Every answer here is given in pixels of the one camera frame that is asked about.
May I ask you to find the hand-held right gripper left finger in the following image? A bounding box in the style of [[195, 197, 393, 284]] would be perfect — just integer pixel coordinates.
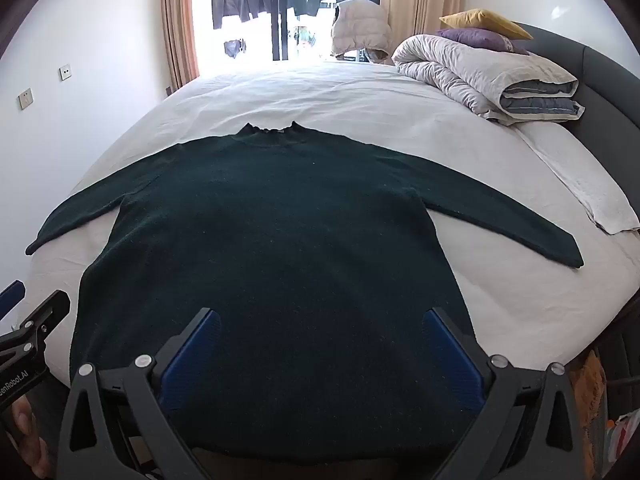
[[57, 307, 223, 480]]

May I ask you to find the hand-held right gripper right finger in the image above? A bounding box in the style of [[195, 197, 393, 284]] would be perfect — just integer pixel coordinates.
[[422, 306, 583, 480]]

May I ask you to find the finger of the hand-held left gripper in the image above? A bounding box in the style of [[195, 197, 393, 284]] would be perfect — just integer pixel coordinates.
[[0, 280, 26, 318], [0, 290, 71, 368]]

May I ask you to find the dark green sweater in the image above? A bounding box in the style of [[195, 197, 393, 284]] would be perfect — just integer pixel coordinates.
[[26, 121, 585, 463]]

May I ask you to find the person's left hand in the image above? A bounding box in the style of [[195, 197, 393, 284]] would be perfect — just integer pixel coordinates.
[[0, 394, 49, 478]]

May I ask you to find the orange bag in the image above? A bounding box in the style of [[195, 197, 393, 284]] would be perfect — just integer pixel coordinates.
[[570, 350, 608, 441]]

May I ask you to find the flat white pillow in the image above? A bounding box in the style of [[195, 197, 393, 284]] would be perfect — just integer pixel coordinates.
[[515, 122, 640, 236]]

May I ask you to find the folded white duvet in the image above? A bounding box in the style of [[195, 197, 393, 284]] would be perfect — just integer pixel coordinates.
[[391, 35, 586, 126]]

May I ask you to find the bed with white sheet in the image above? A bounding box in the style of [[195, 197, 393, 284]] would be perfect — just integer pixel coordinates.
[[25, 57, 640, 396]]

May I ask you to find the grey bed headboard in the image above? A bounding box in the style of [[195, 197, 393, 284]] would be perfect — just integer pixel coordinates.
[[510, 22, 640, 361]]

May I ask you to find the purple pillow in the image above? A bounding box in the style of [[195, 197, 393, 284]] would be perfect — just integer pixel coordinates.
[[436, 28, 531, 56]]

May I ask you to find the yellow pillow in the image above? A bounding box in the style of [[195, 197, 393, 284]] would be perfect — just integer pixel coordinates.
[[439, 8, 533, 41]]

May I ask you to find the white puffer jacket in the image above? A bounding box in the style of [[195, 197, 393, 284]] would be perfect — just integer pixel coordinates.
[[331, 0, 393, 65]]

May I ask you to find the hanging dark shirt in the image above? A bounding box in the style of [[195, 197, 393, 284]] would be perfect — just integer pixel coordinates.
[[211, 0, 271, 30]]

